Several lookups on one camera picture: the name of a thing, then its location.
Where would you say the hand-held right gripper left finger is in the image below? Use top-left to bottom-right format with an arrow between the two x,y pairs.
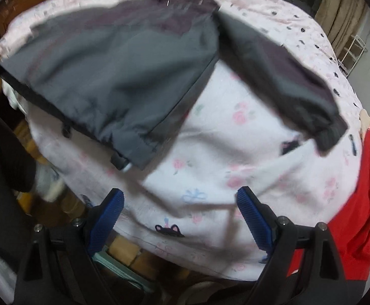
13,188 -> 125,305

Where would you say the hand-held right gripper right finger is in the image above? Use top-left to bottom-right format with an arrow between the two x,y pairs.
237,186 -> 347,305

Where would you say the grey and purple jacket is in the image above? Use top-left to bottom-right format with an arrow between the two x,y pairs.
0,0 -> 349,170

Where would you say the pale green flat box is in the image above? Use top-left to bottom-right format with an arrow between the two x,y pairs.
93,250 -> 156,293

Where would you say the pink printed blanket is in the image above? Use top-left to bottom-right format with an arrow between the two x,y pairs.
0,0 -> 363,282

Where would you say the red garment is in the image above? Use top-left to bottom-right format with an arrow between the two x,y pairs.
287,124 -> 370,282

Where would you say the pale peach cloth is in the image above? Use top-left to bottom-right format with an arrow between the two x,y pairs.
359,110 -> 370,131

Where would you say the white shelf rack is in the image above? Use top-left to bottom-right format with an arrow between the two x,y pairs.
334,35 -> 368,77

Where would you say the beige curtain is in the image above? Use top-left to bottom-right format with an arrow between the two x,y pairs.
314,0 -> 368,58

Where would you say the dark wooden headboard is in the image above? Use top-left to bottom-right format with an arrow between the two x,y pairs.
0,0 -> 87,39

